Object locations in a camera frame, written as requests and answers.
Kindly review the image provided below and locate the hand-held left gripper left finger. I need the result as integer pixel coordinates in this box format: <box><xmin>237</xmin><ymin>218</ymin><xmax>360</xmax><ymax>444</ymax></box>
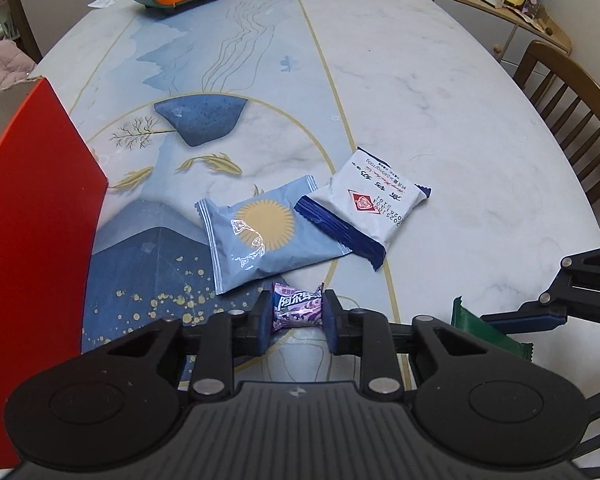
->
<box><xmin>107</xmin><ymin>290</ymin><xmax>273</xmax><ymax>404</ymax></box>

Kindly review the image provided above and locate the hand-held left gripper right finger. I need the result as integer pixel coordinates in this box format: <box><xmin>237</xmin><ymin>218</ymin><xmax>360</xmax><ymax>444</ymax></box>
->
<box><xmin>322</xmin><ymin>289</ymin><xmax>486</xmax><ymax>404</ymax></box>

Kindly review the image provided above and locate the purple candy packet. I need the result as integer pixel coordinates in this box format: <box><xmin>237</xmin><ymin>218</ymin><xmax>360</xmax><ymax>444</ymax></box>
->
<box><xmin>271</xmin><ymin>282</ymin><xmax>326</xmax><ymax>332</ymax></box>

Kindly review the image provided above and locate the green snack packet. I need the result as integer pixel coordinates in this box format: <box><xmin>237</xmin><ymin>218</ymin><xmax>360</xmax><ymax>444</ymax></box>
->
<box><xmin>450</xmin><ymin>296</ymin><xmax>535</xmax><ymax>361</ymax></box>

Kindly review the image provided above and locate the red cardboard box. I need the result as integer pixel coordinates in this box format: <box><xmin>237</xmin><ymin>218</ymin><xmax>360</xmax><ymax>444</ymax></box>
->
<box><xmin>0</xmin><ymin>76</ymin><xmax>110</xmax><ymax>471</ymax></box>

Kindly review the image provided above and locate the light blue sun packet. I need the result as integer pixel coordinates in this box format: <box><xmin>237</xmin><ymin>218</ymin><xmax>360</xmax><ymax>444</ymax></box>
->
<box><xmin>195</xmin><ymin>175</ymin><xmax>353</xmax><ymax>296</ymax></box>

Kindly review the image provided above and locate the white packet with blue ends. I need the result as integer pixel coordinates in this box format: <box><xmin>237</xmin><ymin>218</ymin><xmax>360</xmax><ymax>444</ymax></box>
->
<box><xmin>294</xmin><ymin>146</ymin><xmax>435</xmax><ymax>272</ymax></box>

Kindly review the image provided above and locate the wooden chair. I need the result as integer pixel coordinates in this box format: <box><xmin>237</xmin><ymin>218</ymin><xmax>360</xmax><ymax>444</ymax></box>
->
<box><xmin>512</xmin><ymin>40</ymin><xmax>600</xmax><ymax>206</ymax></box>

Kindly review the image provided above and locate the white cabinet with wooden top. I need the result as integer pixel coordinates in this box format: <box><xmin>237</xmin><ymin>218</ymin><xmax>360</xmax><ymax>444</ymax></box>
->
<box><xmin>382</xmin><ymin>0</ymin><xmax>573</xmax><ymax>68</ymax></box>

